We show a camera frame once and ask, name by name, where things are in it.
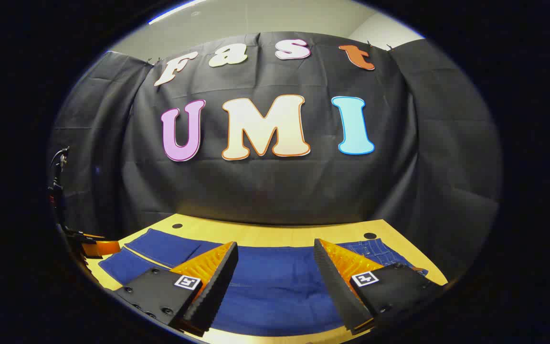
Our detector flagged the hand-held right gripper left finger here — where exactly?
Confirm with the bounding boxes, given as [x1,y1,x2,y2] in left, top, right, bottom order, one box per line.
[113,241,239,337]

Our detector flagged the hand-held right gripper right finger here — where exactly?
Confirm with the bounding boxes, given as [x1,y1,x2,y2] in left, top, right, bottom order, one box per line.
[313,238,446,335]

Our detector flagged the blue denim jeans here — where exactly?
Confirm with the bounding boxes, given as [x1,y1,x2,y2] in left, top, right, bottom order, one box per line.
[98,228,429,337]

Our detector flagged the black backdrop cloth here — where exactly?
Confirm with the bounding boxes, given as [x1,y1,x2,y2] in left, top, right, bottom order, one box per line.
[48,31,502,283]

